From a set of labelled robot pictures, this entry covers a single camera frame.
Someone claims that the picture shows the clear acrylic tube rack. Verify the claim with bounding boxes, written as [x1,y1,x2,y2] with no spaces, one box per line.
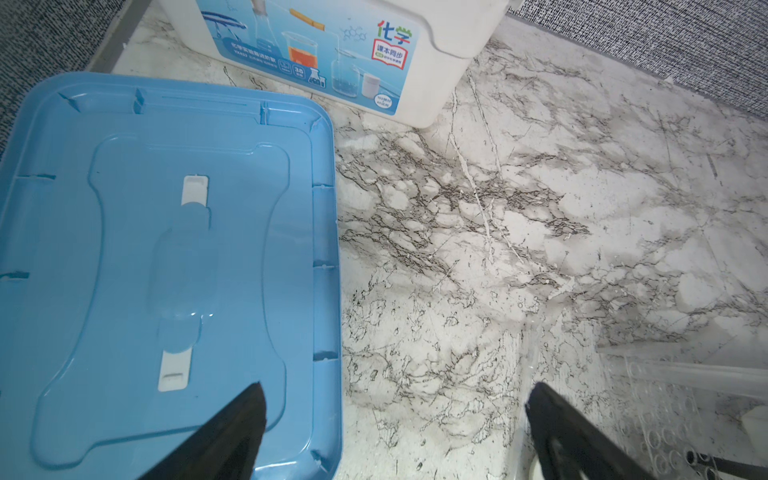
[506,318,767,479]

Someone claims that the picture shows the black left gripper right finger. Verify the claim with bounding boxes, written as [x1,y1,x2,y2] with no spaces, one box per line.
[525,382,653,479]

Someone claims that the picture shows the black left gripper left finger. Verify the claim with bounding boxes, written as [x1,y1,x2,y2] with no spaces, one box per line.
[142,383,267,479]

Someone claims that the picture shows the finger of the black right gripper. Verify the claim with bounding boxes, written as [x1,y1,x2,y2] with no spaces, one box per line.
[684,449,768,480]

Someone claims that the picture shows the white plastic storage box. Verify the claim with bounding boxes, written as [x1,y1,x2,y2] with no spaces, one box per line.
[161,0,509,128]

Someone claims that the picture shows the blue plastic box lid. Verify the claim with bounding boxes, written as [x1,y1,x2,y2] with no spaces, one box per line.
[1,72,343,479]

